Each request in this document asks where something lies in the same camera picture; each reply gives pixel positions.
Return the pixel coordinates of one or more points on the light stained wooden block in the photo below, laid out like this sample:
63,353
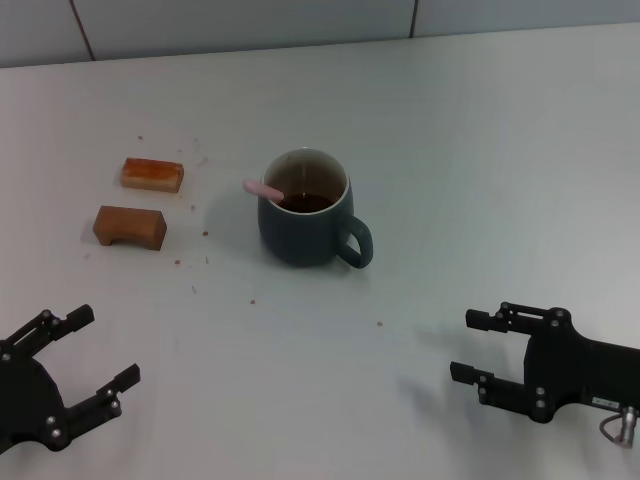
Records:
155,177

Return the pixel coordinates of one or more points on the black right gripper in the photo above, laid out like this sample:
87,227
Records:
585,370

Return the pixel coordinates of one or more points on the dark brown notched wooden block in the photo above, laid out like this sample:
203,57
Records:
132,227

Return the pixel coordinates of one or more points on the dark grey ceramic mug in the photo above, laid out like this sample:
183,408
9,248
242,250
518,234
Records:
305,240

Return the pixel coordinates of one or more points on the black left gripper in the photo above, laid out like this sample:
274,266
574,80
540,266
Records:
25,400

